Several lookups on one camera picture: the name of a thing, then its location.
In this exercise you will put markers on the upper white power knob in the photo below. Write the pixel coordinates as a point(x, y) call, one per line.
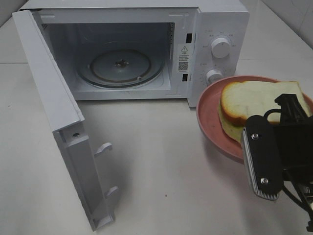
point(220, 47)

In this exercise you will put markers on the wrist camera with silver heatsink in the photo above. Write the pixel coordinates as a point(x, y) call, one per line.
point(261, 158)

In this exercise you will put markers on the white warning label sticker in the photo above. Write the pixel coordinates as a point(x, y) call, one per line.
point(184, 53)

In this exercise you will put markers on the sandwich with lettuce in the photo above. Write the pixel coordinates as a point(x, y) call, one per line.
point(240, 100)

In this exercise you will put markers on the white microwave door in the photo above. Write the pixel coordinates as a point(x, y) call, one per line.
point(66, 122)

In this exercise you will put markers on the white timer knob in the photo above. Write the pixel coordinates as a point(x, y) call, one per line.
point(213, 76)

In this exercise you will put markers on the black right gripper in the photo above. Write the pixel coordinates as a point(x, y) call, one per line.
point(294, 144)

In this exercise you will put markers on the pink plate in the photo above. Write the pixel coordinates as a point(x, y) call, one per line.
point(208, 118)

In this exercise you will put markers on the white microwave oven body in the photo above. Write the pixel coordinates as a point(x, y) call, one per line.
point(77, 29)

